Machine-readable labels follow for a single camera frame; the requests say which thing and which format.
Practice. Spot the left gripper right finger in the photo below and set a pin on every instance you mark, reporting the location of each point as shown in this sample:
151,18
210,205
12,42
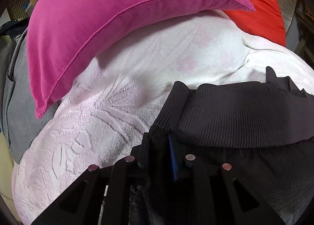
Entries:
212,193

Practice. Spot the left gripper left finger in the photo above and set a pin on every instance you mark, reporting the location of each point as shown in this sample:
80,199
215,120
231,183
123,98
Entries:
115,194

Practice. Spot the black quilted jacket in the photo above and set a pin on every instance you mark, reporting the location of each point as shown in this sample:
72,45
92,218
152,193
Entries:
263,130

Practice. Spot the white pink bed blanket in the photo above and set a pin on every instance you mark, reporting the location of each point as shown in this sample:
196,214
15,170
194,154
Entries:
119,95

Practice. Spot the grey suit jacket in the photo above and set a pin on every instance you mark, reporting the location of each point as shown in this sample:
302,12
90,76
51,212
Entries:
19,124

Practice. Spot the magenta pillow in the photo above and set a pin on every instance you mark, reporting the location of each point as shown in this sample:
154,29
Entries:
65,35

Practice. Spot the red orange pillow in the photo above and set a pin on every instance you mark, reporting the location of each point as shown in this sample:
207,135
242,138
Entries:
266,21

